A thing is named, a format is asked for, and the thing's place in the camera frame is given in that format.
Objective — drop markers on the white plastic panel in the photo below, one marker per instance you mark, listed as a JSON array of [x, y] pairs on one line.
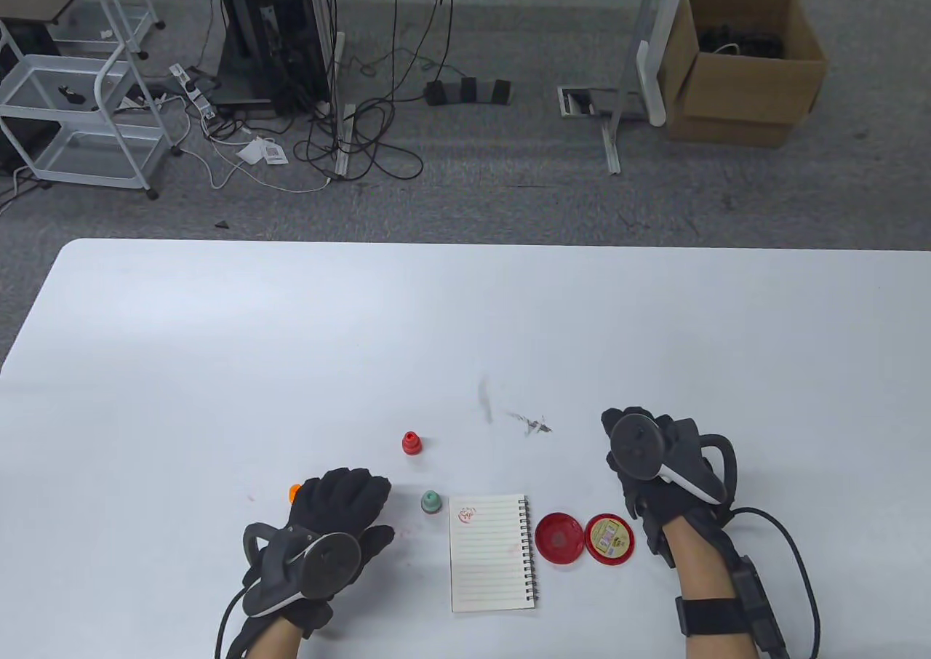
[[649, 81]]

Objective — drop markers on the red ink pad lid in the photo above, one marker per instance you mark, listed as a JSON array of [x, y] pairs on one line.
[[560, 539]]

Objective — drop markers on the white paper tag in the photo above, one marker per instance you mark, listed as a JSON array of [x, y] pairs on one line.
[[251, 153]]

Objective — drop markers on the person's right hand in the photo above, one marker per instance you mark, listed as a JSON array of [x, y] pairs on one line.
[[654, 502]]

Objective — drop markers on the metal floor socket box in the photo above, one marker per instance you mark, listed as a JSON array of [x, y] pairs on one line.
[[578, 102]]

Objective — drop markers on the black power adapter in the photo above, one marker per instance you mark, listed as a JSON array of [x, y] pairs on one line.
[[468, 90], [435, 94], [501, 92]]

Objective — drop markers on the black computer tower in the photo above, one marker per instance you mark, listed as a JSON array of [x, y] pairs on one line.
[[284, 26]]

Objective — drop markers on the grey power strip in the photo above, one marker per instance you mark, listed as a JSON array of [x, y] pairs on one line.
[[484, 94]]

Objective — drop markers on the white lined spiral notebook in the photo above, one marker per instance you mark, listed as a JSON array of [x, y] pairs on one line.
[[487, 553]]

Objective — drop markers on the printed paper label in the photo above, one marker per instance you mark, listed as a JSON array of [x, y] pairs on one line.
[[275, 155]]

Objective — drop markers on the person's left hand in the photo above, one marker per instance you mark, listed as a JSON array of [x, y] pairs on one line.
[[338, 499]]

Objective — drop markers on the white power strip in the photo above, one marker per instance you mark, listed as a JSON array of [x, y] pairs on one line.
[[190, 88]]

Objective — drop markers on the person's left forearm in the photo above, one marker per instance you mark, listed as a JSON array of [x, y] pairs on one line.
[[276, 644]]

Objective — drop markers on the red lid with yellow label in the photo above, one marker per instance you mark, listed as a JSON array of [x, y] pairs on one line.
[[609, 539]]

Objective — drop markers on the brown cardboard box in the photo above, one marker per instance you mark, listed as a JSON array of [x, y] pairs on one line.
[[749, 102]]

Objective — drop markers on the green reward stamp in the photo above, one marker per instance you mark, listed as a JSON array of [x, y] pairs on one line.
[[431, 501]]

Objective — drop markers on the metal desk leg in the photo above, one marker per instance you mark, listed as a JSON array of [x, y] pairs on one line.
[[611, 151], [344, 153]]

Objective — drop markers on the small black clip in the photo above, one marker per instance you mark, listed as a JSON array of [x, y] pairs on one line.
[[70, 95]]

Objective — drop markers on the red reward stamp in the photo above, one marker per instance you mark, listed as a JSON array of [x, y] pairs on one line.
[[412, 444]]

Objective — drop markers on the white rolling cart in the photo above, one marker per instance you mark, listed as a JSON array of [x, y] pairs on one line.
[[94, 153]]

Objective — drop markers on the person's right forearm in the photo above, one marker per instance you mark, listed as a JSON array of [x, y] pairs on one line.
[[702, 572]]

